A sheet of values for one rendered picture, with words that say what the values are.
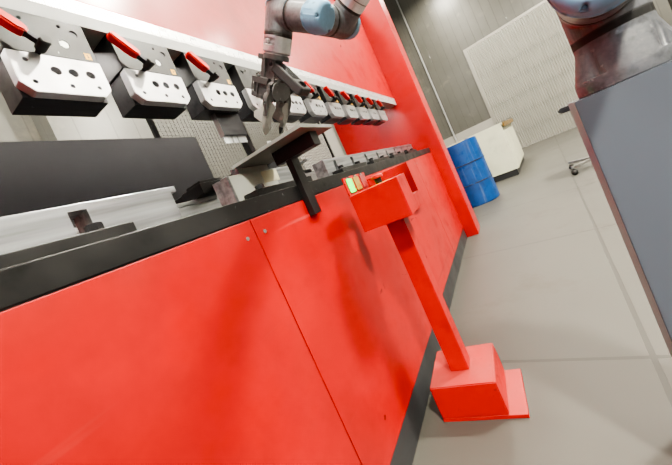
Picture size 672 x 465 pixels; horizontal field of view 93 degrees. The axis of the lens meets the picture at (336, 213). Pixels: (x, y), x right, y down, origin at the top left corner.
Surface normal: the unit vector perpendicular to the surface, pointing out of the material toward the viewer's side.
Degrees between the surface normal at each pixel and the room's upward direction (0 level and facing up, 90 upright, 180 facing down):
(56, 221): 90
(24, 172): 90
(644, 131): 90
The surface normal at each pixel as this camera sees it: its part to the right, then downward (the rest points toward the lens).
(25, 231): 0.80, -0.34
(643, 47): -0.48, -0.08
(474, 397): -0.40, 0.22
